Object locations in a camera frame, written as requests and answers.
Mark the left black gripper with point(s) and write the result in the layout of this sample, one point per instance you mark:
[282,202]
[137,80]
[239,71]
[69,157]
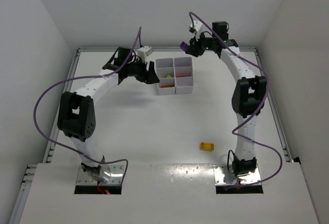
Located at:
[143,72]

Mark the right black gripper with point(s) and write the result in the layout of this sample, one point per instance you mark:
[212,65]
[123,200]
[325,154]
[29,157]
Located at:
[193,49]

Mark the purple lego plate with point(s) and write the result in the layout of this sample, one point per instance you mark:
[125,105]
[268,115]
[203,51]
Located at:
[184,47]

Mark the brown lego plate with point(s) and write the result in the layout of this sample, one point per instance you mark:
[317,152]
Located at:
[167,86]

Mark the yellow lego brick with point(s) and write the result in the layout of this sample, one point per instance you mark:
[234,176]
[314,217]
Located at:
[205,146]

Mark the red lego brick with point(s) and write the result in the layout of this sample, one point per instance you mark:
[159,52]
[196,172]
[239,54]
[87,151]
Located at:
[183,75]

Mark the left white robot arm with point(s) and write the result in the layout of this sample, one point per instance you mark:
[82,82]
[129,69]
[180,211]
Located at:
[77,119]

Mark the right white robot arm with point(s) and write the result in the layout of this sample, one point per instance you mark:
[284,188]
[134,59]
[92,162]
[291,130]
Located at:
[248,94]

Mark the left white compartment tray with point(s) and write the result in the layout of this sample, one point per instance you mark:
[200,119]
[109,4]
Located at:
[164,67]

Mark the white compartment tray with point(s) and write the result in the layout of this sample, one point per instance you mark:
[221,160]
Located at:
[183,71]
[164,67]

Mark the right white compartment tray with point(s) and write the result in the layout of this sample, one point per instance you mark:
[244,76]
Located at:
[183,71]

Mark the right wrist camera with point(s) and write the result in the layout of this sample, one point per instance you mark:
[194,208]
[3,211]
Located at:
[196,28]

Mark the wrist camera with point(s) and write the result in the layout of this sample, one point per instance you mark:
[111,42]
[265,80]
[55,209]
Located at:
[196,28]
[144,52]

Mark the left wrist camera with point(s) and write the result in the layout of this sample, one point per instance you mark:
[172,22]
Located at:
[144,52]

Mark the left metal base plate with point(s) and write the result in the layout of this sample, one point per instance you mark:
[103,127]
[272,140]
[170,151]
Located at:
[108,175]

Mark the metal base plate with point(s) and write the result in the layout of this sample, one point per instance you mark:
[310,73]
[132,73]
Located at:
[223,177]
[108,175]

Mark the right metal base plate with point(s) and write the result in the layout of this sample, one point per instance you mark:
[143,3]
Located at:
[223,177]

